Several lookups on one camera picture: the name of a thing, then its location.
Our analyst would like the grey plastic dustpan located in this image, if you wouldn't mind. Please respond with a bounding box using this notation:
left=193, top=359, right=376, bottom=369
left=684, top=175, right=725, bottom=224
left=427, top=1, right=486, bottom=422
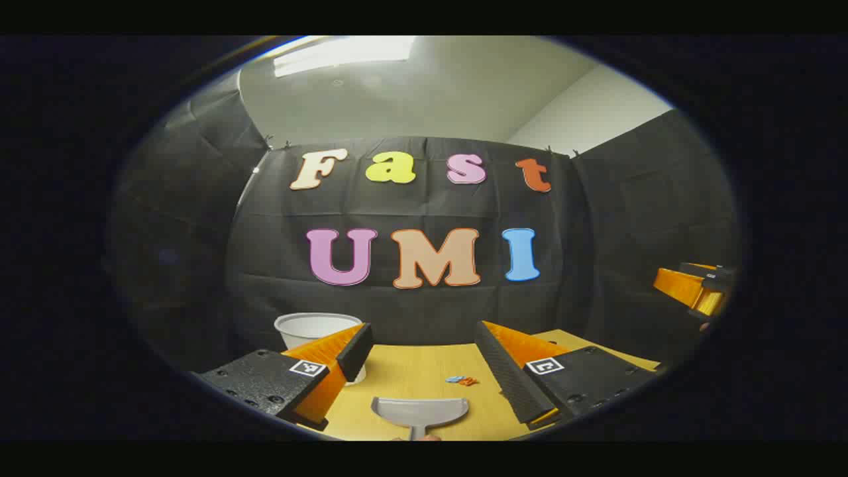
left=370, top=396, right=470, bottom=441

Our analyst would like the wooden desktop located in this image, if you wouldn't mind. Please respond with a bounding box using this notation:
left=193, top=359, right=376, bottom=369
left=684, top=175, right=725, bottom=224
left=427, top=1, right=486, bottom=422
left=298, top=329, right=663, bottom=441

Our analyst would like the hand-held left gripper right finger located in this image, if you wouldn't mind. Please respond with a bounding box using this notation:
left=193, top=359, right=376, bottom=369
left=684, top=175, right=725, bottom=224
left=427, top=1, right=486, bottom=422
left=474, top=321, right=663, bottom=430

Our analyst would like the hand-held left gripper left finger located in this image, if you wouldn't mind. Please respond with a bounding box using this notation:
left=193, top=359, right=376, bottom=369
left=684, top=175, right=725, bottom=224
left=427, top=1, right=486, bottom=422
left=192, top=323, right=374, bottom=431

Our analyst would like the white ribbed garbage bin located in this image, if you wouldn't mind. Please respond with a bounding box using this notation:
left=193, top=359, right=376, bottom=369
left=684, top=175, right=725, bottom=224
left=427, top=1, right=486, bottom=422
left=274, top=313, right=367, bottom=386

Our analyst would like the black backdrop cloth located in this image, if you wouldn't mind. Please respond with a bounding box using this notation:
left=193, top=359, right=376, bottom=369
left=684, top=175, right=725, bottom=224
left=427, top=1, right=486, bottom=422
left=106, top=70, right=743, bottom=382

